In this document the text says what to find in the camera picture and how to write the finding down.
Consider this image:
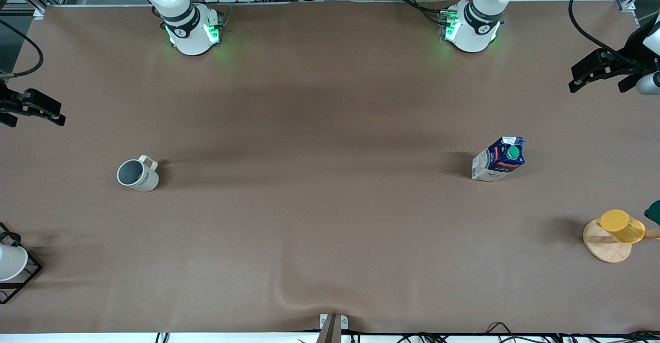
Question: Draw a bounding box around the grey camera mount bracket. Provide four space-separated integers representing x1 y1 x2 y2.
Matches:
316 313 349 343

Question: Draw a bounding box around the yellow plastic cup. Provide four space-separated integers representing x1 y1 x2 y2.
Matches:
597 209 647 244

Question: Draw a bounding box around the blue and white milk carton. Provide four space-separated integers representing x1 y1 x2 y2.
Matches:
471 136 526 183

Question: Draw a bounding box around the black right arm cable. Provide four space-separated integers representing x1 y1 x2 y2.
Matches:
0 19 44 79

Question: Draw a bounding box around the white mug with grey inside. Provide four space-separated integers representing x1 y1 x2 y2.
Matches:
117 155 160 193

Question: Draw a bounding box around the round wooden cup stand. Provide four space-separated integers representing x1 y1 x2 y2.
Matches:
583 219 660 264

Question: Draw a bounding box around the black wire rack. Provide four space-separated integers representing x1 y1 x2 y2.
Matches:
0 222 43 304

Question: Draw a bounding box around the brown table cloth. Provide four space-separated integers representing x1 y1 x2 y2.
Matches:
0 0 660 335

